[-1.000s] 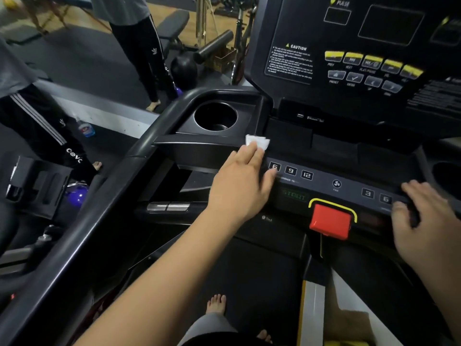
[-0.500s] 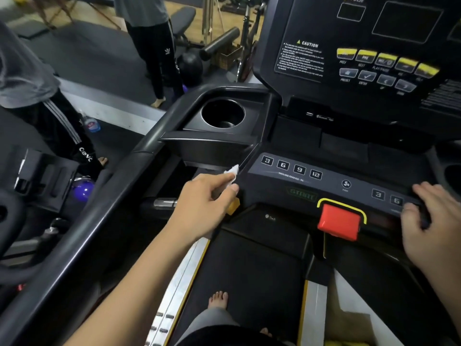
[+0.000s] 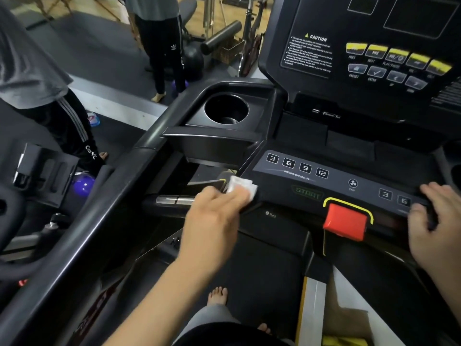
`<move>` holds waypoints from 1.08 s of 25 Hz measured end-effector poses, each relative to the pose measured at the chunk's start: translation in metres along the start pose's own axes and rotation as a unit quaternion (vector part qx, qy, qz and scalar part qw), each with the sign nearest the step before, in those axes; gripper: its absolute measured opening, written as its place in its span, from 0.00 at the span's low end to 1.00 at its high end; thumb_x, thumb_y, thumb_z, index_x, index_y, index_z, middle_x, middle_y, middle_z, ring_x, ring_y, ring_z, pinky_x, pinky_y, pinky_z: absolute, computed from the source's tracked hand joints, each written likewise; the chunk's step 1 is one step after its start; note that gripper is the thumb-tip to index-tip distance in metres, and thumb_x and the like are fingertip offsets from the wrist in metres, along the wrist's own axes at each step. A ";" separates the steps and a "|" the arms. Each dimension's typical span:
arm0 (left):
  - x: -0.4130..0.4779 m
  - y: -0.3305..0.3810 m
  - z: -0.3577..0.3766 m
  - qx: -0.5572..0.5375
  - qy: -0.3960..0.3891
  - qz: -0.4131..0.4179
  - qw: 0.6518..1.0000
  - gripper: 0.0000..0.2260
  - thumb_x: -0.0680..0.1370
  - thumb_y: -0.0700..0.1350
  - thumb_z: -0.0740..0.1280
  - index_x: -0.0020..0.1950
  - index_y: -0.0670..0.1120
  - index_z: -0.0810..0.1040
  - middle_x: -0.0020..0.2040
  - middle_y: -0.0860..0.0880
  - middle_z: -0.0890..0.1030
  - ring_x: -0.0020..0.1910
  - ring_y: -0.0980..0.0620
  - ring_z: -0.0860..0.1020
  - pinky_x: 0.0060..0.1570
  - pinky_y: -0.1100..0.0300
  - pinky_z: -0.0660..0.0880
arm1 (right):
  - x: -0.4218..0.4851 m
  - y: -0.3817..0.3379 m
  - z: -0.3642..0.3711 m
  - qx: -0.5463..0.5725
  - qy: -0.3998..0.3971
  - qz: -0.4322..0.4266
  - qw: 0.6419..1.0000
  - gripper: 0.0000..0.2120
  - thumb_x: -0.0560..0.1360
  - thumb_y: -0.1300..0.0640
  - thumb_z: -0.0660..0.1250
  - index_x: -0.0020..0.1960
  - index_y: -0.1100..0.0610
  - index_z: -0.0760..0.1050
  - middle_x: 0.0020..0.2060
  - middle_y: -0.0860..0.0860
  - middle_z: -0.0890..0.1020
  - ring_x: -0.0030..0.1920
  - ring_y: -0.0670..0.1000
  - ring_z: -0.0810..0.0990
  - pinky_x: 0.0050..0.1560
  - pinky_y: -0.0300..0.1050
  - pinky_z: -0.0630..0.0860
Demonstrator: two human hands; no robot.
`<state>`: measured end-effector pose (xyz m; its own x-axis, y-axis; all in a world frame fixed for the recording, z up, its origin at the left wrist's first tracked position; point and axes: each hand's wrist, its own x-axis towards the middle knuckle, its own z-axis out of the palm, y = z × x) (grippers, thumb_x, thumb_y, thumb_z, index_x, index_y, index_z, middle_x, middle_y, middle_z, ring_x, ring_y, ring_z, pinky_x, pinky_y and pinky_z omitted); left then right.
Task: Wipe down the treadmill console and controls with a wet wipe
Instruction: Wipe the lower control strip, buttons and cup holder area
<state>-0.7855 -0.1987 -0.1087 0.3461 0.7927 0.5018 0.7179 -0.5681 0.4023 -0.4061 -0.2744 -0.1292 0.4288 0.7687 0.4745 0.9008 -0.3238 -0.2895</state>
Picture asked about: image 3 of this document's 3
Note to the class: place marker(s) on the person's left hand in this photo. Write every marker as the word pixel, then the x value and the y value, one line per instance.
pixel 210 230

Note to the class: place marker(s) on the person's right hand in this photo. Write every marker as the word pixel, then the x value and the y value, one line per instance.
pixel 441 234

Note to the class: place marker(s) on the person's right thumb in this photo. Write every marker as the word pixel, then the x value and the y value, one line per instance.
pixel 417 216

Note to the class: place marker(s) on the person's left thumb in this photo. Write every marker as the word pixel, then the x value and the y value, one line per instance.
pixel 244 208

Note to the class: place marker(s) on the white wipe cloth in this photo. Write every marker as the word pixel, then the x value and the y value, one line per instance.
pixel 242 189

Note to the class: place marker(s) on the black treadmill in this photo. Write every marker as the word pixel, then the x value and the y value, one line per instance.
pixel 360 158

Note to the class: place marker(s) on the person's right forearm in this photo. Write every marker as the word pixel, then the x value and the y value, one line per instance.
pixel 448 288

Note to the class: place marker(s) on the person's left forearm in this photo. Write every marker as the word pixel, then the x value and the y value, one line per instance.
pixel 158 306

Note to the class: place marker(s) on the red treadmill safety key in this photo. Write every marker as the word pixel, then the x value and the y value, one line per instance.
pixel 345 222

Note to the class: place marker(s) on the person's left foot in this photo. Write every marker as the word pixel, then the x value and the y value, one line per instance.
pixel 217 296

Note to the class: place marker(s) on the person's foot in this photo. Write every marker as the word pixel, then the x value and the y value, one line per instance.
pixel 264 328
pixel 217 296

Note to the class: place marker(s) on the person's grey trouser leg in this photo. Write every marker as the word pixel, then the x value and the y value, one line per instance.
pixel 209 320

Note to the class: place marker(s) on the brown cardboard sheet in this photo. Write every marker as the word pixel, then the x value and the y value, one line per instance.
pixel 345 313

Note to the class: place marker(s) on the person's right foot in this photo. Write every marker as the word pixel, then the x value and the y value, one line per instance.
pixel 264 328

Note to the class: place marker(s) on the purple ball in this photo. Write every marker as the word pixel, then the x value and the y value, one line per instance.
pixel 83 183
pixel 179 86

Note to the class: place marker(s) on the yellow cloth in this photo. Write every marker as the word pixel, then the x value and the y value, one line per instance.
pixel 344 341

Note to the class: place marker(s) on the black exercise ball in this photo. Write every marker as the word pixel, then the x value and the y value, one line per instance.
pixel 193 63

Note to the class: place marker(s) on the wooden crate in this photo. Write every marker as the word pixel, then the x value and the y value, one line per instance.
pixel 227 51

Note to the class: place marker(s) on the exercise bike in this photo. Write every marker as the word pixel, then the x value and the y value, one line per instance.
pixel 252 43

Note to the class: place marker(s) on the black foam roller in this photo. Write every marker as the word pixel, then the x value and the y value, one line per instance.
pixel 220 37

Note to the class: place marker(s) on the plastic bottle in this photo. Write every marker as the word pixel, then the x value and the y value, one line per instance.
pixel 93 118

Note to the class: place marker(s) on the black gym machine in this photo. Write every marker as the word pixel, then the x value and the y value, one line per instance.
pixel 32 183

